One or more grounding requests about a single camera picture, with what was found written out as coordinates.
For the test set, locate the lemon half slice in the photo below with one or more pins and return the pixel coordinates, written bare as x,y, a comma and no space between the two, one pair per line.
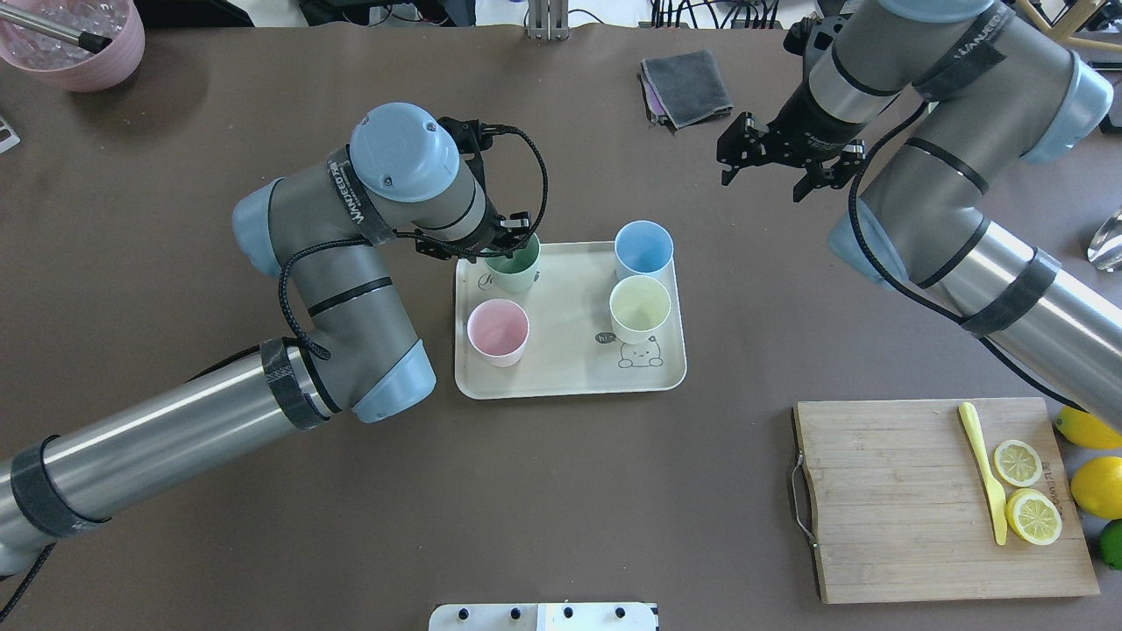
1032,516
1018,463

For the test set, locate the pink plastic cup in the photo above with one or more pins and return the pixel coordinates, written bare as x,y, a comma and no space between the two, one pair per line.
498,329

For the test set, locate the cream plastic cup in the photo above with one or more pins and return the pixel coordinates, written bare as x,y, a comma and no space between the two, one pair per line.
638,305

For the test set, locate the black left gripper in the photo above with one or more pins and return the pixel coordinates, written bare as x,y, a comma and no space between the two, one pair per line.
501,233

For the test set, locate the wooden cutting board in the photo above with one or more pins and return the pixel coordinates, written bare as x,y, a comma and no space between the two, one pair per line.
897,511

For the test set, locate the pink bowl with ice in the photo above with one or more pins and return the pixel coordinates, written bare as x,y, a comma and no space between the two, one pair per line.
66,67

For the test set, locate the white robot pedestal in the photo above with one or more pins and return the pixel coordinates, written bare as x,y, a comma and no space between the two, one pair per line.
610,615

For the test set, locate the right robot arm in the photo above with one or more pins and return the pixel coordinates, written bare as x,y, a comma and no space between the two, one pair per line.
993,91

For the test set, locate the cream rabbit tray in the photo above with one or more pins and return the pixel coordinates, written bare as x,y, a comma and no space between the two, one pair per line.
572,349

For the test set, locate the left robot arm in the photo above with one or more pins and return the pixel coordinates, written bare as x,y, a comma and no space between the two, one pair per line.
403,174

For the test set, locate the metal scoop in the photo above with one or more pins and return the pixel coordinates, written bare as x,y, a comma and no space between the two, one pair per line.
1104,250

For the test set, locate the green plastic cup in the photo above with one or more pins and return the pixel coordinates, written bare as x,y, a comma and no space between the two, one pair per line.
516,272

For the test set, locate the blue plastic cup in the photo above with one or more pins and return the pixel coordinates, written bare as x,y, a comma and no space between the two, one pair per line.
642,247

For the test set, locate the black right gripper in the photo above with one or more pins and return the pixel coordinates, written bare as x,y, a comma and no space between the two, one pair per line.
804,120

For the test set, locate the aluminium frame post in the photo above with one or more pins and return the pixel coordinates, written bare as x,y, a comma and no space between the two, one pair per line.
548,20

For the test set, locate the grey folded cloth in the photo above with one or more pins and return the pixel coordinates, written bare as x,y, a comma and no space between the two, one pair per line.
684,89

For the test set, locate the green lime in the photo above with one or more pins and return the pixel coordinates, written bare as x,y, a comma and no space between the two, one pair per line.
1109,545

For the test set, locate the metal muddler in bowl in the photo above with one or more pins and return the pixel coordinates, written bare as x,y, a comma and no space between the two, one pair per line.
88,41

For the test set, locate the wooden mug tree stand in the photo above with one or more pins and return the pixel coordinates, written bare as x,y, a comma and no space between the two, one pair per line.
1063,31

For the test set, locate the whole yellow lemon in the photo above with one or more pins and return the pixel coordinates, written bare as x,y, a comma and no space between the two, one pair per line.
1085,430
1096,487

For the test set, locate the yellow plastic knife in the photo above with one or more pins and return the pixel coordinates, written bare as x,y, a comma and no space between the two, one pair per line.
993,491

